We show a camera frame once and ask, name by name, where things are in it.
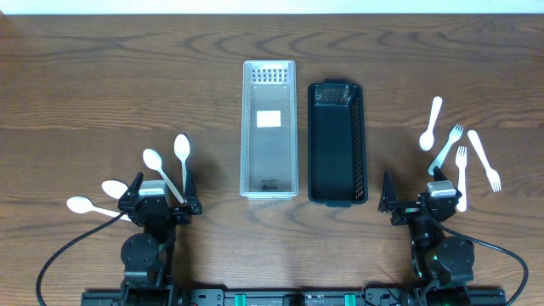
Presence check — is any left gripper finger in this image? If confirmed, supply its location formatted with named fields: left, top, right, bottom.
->
left=184, top=169, right=197, bottom=198
left=125, top=172, right=144, bottom=196

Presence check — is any white fork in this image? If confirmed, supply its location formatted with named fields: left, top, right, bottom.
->
left=467, top=130, right=502, bottom=192
left=455, top=146, right=468, bottom=212

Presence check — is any white spoon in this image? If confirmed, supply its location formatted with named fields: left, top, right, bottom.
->
left=101, top=179, right=128, bottom=199
left=174, top=133, right=190, bottom=191
left=419, top=96, right=443, bottom=151
left=66, top=196, right=120, bottom=218

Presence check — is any pale green plastic fork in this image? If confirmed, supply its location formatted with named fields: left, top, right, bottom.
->
left=428, top=124, right=464, bottom=176

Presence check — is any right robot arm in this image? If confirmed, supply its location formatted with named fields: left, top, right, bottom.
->
left=378, top=168, right=474, bottom=305

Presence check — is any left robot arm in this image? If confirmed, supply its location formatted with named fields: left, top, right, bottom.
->
left=111, top=173, right=202, bottom=306

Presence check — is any black plastic basket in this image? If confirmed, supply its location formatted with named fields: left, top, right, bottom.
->
left=308, top=79, right=368, bottom=207

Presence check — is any clear plastic basket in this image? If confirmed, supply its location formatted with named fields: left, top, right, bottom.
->
left=240, top=60, right=298, bottom=200

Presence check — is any white label in basket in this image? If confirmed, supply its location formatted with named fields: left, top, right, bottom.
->
left=256, top=110, right=281, bottom=128

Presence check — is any right black cable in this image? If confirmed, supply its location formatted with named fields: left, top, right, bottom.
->
left=437, top=223, right=530, bottom=306

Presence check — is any black cable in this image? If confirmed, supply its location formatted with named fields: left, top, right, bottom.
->
left=437, top=223, right=530, bottom=306
left=35, top=211, right=128, bottom=306

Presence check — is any left black cable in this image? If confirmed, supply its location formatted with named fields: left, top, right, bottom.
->
left=35, top=211, right=128, bottom=306

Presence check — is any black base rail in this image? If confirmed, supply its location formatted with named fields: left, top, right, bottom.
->
left=81, top=286, right=507, bottom=306

